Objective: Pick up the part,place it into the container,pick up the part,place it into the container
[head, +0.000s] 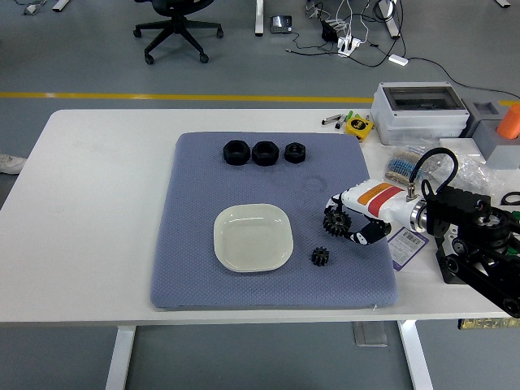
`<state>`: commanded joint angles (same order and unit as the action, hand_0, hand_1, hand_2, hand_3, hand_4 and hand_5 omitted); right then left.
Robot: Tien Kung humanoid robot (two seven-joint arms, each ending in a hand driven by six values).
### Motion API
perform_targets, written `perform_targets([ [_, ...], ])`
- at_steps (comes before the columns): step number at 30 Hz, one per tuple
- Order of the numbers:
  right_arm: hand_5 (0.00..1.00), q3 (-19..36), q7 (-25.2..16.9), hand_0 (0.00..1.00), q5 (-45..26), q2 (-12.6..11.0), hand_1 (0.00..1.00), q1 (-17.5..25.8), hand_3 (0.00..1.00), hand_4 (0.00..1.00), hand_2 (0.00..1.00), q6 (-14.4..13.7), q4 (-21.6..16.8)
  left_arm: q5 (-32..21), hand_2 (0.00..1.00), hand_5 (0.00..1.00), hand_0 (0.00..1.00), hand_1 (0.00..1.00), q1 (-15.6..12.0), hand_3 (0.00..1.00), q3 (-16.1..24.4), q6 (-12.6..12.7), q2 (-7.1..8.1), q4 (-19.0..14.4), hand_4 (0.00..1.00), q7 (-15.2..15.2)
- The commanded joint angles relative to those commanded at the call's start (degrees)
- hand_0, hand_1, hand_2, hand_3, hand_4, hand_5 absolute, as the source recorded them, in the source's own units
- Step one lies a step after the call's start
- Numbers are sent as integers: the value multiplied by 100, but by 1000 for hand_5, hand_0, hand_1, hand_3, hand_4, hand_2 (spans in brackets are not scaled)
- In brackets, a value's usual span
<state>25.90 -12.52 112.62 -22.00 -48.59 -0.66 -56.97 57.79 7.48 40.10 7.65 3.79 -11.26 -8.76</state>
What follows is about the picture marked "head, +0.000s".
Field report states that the large black hex nut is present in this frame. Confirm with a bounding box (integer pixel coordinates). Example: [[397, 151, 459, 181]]
[[223, 139, 251, 167], [252, 140, 280, 167]]

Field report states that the small black gear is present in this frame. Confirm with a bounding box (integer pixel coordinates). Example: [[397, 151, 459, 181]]
[[311, 246, 331, 268]]

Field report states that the large grey block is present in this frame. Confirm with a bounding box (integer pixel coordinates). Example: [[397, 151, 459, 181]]
[[475, 119, 520, 171]]

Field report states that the black office chair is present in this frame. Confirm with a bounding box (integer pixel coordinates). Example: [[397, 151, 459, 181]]
[[133, 0, 225, 65]]

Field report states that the flat white box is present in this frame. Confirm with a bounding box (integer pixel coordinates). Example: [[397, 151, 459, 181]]
[[438, 136, 484, 159]]

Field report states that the black floor cable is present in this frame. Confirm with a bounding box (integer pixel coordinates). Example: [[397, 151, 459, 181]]
[[405, 56, 520, 102]]

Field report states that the bag of clear plastic parts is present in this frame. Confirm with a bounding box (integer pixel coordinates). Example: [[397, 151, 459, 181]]
[[436, 149, 509, 202]]

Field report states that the white square plate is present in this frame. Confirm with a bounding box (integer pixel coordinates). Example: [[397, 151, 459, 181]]
[[213, 202, 294, 274]]

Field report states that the white right table leg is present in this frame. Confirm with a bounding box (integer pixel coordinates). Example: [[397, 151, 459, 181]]
[[396, 319, 434, 390]]

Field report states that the black power adapter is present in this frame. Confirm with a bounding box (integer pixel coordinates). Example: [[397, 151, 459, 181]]
[[321, 19, 340, 42]]

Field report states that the large black gear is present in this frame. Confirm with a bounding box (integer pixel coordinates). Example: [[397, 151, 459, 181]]
[[323, 210, 353, 238]]

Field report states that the white left table leg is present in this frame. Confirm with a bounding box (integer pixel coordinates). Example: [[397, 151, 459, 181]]
[[104, 326, 137, 390]]

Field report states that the white power strip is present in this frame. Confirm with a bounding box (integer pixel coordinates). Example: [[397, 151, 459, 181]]
[[336, 36, 364, 57]]

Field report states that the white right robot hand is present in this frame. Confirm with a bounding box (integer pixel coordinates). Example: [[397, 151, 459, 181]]
[[323, 179, 416, 247]]

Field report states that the blue-grey textured mat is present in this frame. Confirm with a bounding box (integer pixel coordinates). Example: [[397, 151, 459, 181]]
[[149, 132, 400, 312]]

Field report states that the white table leg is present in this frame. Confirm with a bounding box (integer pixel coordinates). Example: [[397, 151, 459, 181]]
[[396, 319, 434, 390], [104, 326, 137, 390]]

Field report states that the grey floor plate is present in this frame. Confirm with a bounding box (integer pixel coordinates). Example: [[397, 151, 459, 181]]
[[352, 321, 389, 348]]

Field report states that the yellow tape measure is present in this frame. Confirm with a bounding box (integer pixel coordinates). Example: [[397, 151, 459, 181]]
[[345, 116, 375, 141]]

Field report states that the purple-edged barcode label card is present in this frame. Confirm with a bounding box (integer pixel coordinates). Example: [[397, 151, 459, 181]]
[[387, 226, 430, 272]]

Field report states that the grey electrical enclosure box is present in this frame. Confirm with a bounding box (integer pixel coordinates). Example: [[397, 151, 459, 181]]
[[370, 82, 471, 146]]

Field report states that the bag of blue resistors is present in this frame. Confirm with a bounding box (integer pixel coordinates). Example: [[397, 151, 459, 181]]
[[383, 141, 434, 189]]

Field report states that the yellow object under table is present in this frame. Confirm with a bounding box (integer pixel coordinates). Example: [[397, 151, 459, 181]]
[[458, 318, 511, 331]]

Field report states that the small black hex nut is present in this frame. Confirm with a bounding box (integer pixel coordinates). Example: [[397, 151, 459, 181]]
[[284, 141, 308, 164]]

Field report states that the orange cylinder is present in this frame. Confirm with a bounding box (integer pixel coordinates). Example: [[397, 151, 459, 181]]
[[496, 104, 520, 140]]

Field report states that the small grey recessed block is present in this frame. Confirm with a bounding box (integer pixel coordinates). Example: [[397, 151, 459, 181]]
[[466, 100, 501, 138]]

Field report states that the white background desk leg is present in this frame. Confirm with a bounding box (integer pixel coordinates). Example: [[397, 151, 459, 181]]
[[254, 0, 266, 37], [381, 0, 401, 40]]

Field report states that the person's white shoe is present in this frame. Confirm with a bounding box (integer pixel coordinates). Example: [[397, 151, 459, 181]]
[[0, 154, 28, 176]]

